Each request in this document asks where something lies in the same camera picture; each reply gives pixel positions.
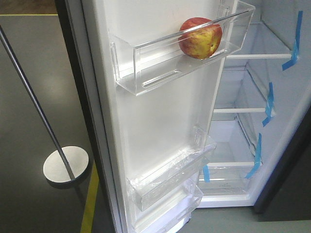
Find fridge door with shelves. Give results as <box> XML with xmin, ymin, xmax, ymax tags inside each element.
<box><xmin>53</xmin><ymin>0</ymin><xmax>256</xmax><ymax>233</ymax></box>

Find clear door bin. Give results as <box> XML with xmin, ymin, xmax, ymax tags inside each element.
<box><xmin>128</xmin><ymin>179</ymin><xmax>203</xmax><ymax>233</ymax></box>
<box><xmin>128</xmin><ymin>141</ymin><xmax>216</xmax><ymax>212</ymax></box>
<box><xmin>110</xmin><ymin>0</ymin><xmax>255</xmax><ymax>96</ymax></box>

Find silver floor lamp stand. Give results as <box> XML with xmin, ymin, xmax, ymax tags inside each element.
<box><xmin>0</xmin><ymin>29</ymin><xmax>89</xmax><ymax>186</ymax></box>

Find clear upper door bin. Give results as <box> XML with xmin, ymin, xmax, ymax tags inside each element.
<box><xmin>110</xmin><ymin>0</ymin><xmax>255</xmax><ymax>96</ymax></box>

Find clear lower door bin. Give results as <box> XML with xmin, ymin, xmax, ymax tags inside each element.
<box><xmin>128</xmin><ymin>179</ymin><xmax>203</xmax><ymax>233</ymax></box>

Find red yellow apple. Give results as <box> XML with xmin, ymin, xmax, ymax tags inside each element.
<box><xmin>178</xmin><ymin>24</ymin><xmax>223</xmax><ymax>60</ymax></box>

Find clear middle door bin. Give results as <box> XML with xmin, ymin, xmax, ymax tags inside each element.
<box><xmin>128</xmin><ymin>141</ymin><xmax>216</xmax><ymax>212</ymax></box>

